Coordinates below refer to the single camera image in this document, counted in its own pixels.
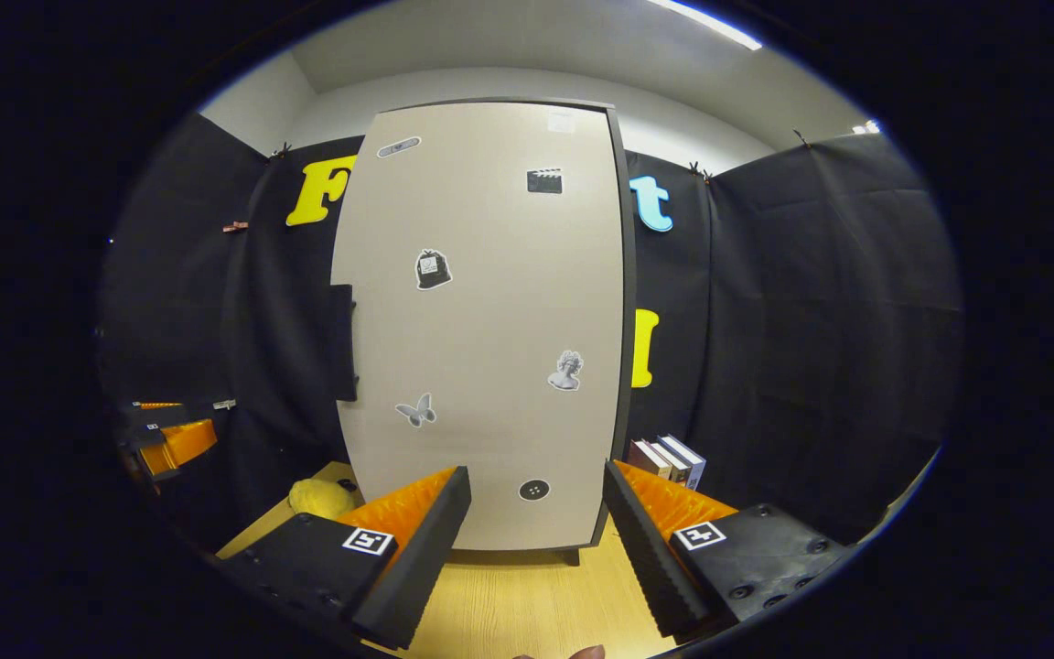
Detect black backdrop cloth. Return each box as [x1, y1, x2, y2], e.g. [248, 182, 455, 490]
[97, 110, 965, 550]

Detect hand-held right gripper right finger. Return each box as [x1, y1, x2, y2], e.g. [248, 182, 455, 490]
[602, 459, 857, 642]

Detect beige cabinet door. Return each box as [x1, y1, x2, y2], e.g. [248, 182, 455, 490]
[330, 101, 627, 552]

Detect dark grey cabinet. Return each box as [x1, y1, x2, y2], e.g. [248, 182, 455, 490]
[330, 95, 638, 567]

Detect yellow plush object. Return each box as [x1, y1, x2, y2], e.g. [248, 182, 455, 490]
[287, 478, 356, 521]

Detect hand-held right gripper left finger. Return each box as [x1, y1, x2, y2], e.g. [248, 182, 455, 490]
[216, 465, 473, 651]

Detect grey blue book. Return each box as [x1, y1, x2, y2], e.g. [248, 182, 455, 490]
[660, 434, 707, 491]

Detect long ceiling lamp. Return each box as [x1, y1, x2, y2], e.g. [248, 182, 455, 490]
[646, 0, 764, 51]

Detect brown cover book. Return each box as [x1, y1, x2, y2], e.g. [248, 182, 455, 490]
[628, 439, 674, 481]

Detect black door handle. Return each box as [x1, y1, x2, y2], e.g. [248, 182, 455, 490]
[330, 284, 360, 404]

